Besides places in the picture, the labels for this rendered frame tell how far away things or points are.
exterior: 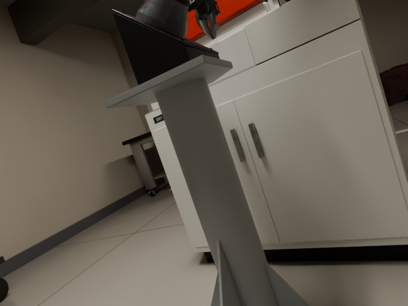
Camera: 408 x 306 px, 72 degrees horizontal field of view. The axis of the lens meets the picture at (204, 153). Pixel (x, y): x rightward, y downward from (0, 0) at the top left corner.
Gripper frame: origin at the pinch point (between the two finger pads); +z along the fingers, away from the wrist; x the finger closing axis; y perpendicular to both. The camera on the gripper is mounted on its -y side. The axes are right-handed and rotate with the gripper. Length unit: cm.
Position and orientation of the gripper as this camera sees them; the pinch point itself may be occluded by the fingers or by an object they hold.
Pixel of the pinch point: (212, 36)
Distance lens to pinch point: 124.8
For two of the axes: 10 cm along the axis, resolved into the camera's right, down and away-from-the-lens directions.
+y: 5.2, -2.5, 8.2
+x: -7.9, 2.3, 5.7
